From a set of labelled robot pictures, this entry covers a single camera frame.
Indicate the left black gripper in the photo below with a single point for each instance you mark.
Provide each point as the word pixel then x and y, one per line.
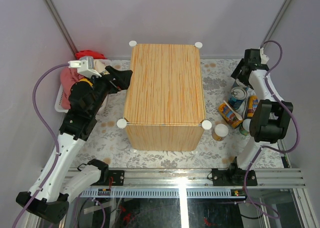
pixel 122 78

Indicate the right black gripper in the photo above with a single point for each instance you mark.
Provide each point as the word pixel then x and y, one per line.
pixel 237 72

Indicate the dark blue tin can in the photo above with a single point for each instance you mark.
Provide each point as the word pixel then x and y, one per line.
pixel 236 97

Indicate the light blue tin can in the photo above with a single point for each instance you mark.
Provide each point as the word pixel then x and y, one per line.
pixel 238 83

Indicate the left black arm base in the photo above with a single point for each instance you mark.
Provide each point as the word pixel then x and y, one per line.
pixel 112 178

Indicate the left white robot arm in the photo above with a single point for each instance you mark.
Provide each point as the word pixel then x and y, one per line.
pixel 49 198

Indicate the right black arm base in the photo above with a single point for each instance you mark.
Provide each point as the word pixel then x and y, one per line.
pixel 235 177

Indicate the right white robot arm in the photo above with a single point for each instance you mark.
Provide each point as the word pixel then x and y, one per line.
pixel 273 114

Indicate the beige patterned cloth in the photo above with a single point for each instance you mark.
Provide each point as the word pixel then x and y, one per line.
pixel 100 67

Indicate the red cloth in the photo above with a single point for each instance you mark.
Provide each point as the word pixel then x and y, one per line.
pixel 94 54

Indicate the yellow cloth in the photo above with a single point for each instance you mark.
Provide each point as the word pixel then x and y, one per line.
pixel 87 81

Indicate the wooden cube cabinet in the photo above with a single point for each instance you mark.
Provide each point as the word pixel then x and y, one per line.
pixel 164 107

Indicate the pink cloth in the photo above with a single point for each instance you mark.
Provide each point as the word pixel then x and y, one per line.
pixel 68 77

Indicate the yellow porridge can with spoon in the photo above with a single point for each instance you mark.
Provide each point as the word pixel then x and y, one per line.
pixel 231 117

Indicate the green can with white lid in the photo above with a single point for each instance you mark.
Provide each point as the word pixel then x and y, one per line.
pixel 244 128

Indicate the white laundry basket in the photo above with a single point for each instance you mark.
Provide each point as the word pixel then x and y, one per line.
pixel 57 105

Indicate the orange can with white lid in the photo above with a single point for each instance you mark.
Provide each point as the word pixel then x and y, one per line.
pixel 220 131

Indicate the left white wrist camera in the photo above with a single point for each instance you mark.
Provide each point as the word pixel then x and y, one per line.
pixel 85 67

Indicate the aluminium front rail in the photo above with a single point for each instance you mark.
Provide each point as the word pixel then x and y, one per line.
pixel 147 182

